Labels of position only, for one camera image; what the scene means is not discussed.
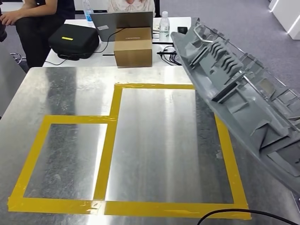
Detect white desk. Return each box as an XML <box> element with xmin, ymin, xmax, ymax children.
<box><xmin>43</xmin><ymin>16</ymin><xmax>192</xmax><ymax>68</ymax></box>

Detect brown cardboard box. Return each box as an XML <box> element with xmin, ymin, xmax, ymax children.
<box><xmin>114</xmin><ymin>27</ymin><xmax>153</xmax><ymax>68</ymax></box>

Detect stainless steel workbench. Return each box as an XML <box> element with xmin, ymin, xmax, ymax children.
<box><xmin>0</xmin><ymin>66</ymin><xmax>300</xmax><ymax>225</ymax></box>

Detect yellow tape on workbench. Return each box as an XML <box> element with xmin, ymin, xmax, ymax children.
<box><xmin>7</xmin><ymin>82</ymin><xmax>252</xmax><ymax>220</ymax></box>

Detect grey laptop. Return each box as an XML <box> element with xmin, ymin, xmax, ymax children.
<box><xmin>90</xmin><ymin>12</ymin><xmax>154</xmax><ymax>43</ymax></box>

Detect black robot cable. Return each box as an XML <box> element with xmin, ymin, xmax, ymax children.
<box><xmin>197</xmin><ymin>209</ymin><xmax>300</xmax><ymax>225</ymax></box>

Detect black carrying case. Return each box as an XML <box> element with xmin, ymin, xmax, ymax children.
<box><xmin>47</xmin><ymin>23</ymin><xmax>100</xmax><ymax>61</ymax></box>

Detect clear water bottle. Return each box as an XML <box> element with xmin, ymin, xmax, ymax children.
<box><xmin>159</xmin><ymin>11</ymin><xmax>170</xmax><ymax>43</ymax></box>
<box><xmin>81</xmin><ymin>0</ymin><xmax>93</xmax><ymax>23</ymax></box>

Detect white display plinth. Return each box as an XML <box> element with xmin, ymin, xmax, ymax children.
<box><xmin>268</xmin><ymin>0</ymin><xmax>300</xmax><ymax>40</ymax></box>

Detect black cable bundle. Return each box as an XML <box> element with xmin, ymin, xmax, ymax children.
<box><xmin>156</xmin><ymin>45</ymin><xmax>183</xmax><ymax>67</ymax></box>

